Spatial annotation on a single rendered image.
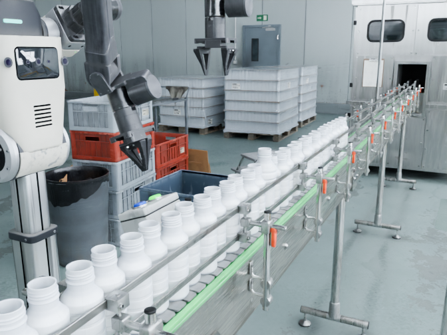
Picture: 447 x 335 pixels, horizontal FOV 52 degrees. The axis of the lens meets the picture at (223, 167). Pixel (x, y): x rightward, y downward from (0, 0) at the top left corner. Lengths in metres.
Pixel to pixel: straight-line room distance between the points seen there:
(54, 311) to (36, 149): 0.77
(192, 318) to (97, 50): 0.59
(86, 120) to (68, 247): 0.93
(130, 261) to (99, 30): 0.51
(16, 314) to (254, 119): 7.31
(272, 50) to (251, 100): 4.18
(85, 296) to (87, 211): 2.56
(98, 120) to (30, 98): 2.16
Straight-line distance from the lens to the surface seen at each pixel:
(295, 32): 11.69
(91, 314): 0.68
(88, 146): 3.59
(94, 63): 1.07
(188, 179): 2.04
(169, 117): 8.72
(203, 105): 8.30
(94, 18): 1.04
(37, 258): 1.49
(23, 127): 1.33
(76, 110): 3.58
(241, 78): 7.82
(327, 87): 11.48
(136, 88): 1.08
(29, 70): 1.34
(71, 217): 3.24
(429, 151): 5.71
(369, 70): 5.67
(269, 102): 7.67
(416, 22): 5.65
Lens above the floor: 1.45
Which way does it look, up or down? 14 degrees down
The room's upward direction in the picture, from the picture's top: straight up
